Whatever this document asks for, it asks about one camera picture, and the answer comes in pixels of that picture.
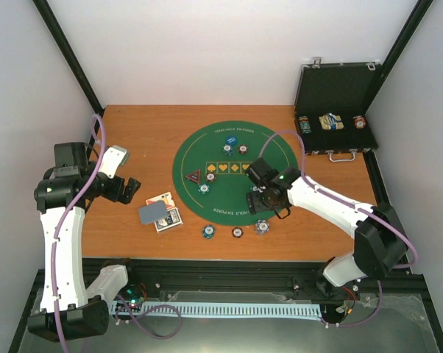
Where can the red chips in case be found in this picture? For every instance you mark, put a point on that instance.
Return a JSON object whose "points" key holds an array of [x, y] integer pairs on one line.
{"points": [[359, 121]]}

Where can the wrapped card deck in case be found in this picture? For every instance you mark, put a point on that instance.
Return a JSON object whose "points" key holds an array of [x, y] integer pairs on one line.
{"points": [[330, 121]]}

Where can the light blue cable duct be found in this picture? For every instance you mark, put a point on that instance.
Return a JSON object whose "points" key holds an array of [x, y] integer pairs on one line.
{"points": [[220, 310]]}

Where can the grey card deck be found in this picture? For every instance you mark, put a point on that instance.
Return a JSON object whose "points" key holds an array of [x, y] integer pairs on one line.
{"points": [[152, 212]]}

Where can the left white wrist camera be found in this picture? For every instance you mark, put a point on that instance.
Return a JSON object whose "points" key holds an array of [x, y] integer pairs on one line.
{"points": [[114, 157]]}

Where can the green blue poker chip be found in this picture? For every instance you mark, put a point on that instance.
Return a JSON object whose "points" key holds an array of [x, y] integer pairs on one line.
{"points": [[204, 188]]}

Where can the blue round blind button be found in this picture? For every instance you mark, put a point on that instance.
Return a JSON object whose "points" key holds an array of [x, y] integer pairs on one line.
{"points": [[231, 140]]}

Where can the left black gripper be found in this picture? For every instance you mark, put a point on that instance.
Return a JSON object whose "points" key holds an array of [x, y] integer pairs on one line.
{"points": [[115, 195]]}

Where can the black poker chip case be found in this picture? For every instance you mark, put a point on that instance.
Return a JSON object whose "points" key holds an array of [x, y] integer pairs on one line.
{"points": [[342, 89]]}

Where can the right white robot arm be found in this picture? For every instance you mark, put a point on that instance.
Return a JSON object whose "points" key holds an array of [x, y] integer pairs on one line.
{"points": [[379, 241]]}

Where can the triangular red dealer button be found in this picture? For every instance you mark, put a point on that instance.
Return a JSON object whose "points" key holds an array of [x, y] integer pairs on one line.
{"points": [[194, 176]]}

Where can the green blue chip stack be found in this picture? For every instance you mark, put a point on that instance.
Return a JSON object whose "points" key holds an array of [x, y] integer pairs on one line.
{"points": [[208, 231]]}

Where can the round green poker mat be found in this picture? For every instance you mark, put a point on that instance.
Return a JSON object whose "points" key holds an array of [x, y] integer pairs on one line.
{"points": [[226, 202]]}

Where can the red brown chip stack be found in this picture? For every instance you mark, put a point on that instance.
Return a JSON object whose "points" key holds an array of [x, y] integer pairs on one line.
{"points": [[237, 232]]}

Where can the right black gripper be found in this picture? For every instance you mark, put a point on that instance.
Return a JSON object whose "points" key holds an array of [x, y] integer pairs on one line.
{"points": [[255, 206]]}

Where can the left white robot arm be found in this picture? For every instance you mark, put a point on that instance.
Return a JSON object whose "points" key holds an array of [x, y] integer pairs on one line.
{"points": [[69, 309]]}

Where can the purple white chip stack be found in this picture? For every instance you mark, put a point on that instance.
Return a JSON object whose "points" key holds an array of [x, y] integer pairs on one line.
{"points": [[262, 227]]}

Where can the blue playing card box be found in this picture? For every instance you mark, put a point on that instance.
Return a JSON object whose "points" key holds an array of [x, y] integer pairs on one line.
{"points": [[172, 220]]}

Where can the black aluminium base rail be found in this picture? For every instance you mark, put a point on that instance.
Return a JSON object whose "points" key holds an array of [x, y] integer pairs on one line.
{"points": [[160, 280]]}

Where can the red playing card box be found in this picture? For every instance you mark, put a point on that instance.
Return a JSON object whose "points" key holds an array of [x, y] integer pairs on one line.
{"points": [[166, 198]]}

